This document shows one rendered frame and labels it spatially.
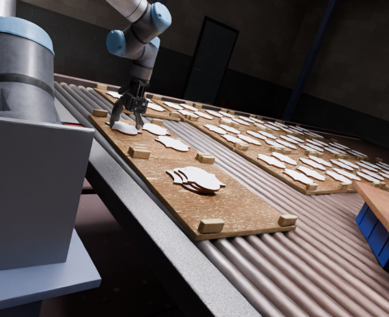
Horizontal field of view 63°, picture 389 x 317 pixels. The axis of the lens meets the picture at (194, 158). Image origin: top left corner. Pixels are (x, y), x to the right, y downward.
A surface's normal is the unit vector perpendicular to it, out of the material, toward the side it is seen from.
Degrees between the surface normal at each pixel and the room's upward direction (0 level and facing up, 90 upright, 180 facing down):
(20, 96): 27
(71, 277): 0
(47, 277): 0
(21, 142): 90
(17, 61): 46
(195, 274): 0
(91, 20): 90
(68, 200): 90
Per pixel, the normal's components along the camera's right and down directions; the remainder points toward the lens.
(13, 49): 0.33, -0.36
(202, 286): 0.30, -0.91
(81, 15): 0.58, 0.42
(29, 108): 0.58, -0.61
